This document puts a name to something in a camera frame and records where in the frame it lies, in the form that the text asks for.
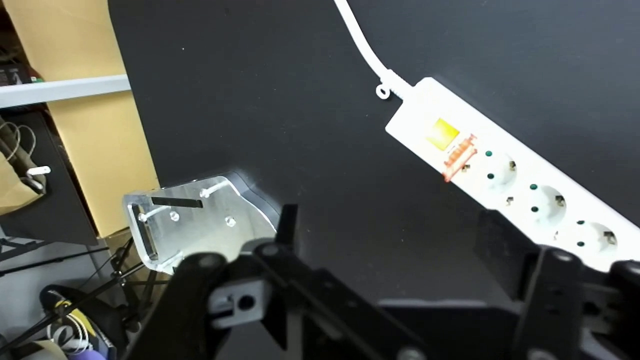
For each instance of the grey metal bar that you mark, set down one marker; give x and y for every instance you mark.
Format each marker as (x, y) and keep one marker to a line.
(62, 91)

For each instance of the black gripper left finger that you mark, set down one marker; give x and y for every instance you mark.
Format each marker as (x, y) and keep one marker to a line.
(292, 306)

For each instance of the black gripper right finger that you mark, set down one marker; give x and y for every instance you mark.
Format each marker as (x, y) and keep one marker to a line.
(573, 312)

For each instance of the clear plastic bracket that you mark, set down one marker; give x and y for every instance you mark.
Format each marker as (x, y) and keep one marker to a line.
(200, 220)

